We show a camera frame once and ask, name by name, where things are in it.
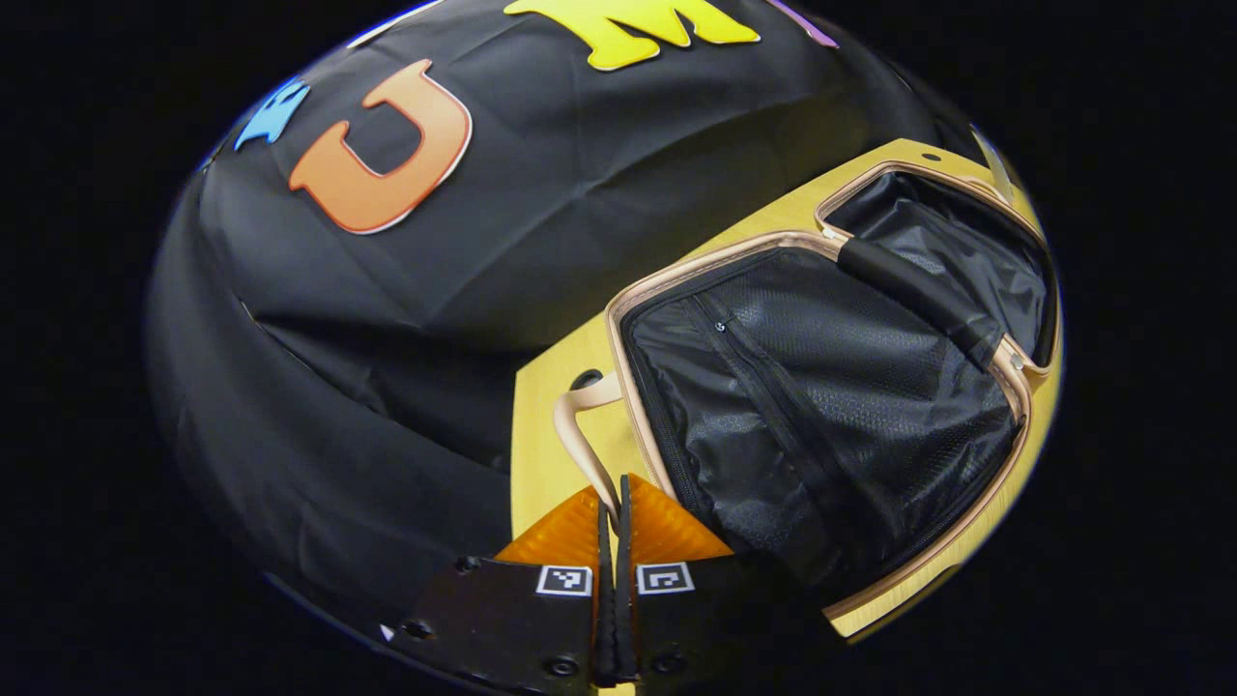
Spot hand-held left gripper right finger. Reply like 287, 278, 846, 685
616, 473, 844, 687

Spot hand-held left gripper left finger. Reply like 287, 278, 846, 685
385, 485, 619, 691

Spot beige hard-shell suitcase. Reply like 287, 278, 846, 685
553, 159, 1064, 639

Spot black backdrop cloth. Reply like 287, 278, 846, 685
145, 0, 979, 631

